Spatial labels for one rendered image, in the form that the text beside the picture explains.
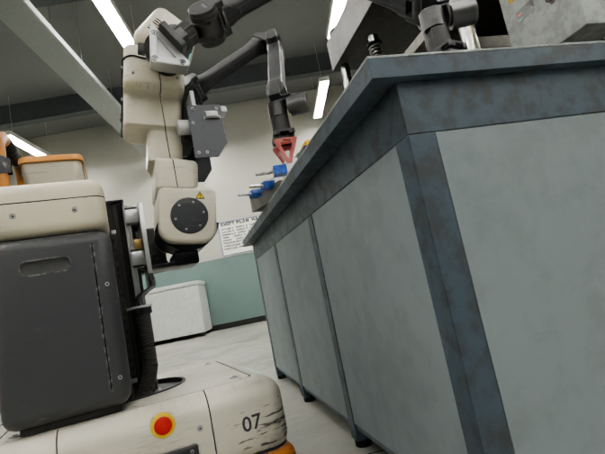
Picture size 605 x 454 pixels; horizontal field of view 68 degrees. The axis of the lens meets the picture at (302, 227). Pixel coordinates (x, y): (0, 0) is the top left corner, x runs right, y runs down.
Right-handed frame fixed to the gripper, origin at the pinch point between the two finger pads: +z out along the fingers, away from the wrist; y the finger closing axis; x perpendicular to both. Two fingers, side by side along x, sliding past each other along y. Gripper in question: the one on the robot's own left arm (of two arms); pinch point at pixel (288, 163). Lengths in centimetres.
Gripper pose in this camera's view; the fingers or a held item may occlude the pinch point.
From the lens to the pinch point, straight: 139.5
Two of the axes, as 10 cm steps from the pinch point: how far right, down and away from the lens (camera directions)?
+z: 2.0, 9.7, -1.4
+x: -9.7, 1.8, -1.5
